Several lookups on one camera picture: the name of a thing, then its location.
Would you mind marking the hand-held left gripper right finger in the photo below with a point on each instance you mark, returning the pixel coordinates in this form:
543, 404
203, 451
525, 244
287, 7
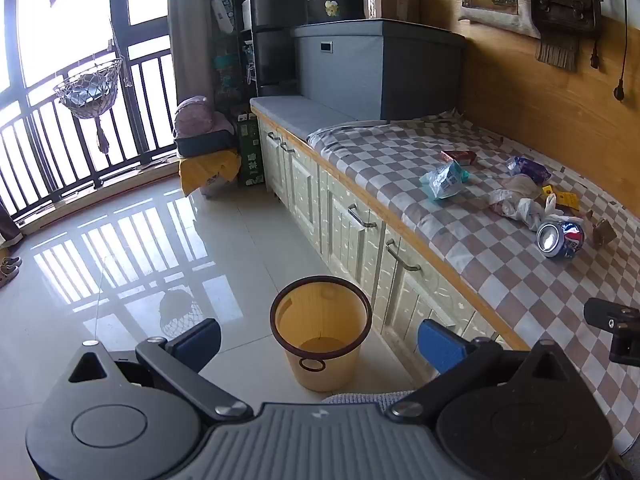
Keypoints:
440, 347

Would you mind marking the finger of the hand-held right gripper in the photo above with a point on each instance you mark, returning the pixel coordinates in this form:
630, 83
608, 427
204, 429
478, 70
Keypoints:
607, 316

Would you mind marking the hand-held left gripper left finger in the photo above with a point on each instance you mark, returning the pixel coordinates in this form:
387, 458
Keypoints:
200, 342

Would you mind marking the crushed blue drink can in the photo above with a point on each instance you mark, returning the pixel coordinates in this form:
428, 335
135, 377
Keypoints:
562, 237

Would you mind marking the yellow plastic trash bin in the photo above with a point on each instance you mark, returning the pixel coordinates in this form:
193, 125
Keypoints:
325, 360

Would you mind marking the purple snack wrapper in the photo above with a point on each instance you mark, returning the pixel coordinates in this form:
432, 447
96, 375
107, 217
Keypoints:
530, 169

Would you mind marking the teal white plastic bag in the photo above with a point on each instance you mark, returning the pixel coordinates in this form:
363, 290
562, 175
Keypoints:
442, 180

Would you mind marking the red box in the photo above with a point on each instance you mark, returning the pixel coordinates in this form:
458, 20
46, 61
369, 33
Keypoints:
459, 157

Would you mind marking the brown cardboard piece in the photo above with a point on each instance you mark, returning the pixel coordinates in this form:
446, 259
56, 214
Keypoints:
605, 232

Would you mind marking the person's grey knit clothing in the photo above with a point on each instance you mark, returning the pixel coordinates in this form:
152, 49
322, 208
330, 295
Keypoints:
360, 399

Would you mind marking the yellow paper packet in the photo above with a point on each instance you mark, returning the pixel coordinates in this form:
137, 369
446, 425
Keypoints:
565, 199

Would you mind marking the clear plastic bag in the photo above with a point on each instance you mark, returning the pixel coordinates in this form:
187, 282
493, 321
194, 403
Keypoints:
520, 185

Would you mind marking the yellow cloth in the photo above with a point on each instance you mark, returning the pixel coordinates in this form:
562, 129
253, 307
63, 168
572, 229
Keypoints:
210, 170

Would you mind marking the cream bench cabinet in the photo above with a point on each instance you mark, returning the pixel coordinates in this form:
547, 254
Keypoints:
300, 180

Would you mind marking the green box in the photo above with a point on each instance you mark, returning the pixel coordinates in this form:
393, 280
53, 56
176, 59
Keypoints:
250, 150

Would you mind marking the black tray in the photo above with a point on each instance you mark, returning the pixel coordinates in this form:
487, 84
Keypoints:
205, 142

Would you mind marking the grey shoes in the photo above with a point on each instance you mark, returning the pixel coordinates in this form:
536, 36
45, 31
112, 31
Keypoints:
7, 275

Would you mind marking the brown shoe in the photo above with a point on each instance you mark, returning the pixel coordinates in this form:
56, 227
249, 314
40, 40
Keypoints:
11, 261

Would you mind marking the dark brown curtain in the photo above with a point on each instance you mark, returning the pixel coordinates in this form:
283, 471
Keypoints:
9, 225

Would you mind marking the pink cushion pile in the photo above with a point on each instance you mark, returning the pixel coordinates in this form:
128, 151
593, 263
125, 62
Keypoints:
197, 115

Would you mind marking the black balcony railing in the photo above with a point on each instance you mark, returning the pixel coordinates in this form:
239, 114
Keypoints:
60, 160

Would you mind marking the grey seat cushion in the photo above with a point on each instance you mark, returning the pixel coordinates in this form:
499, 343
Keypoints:
295, 112

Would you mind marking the teal packets on rack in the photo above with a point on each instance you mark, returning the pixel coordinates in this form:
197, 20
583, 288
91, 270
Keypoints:
227, 72

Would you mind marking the grey storage box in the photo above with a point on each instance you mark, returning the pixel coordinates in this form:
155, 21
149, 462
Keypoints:
350, 75

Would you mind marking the beige curtain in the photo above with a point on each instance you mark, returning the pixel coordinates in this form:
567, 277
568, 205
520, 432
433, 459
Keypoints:
192, 35

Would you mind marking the brown leather fringed bag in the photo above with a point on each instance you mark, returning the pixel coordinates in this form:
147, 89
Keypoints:
565, 7

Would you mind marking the black drawer tower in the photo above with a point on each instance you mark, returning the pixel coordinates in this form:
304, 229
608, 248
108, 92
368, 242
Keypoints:
275, 20

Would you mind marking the white tissue pack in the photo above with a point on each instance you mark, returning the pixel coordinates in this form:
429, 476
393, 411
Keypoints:
224, 10

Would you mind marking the cardboard box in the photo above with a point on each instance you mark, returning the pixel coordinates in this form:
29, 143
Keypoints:
392, 0

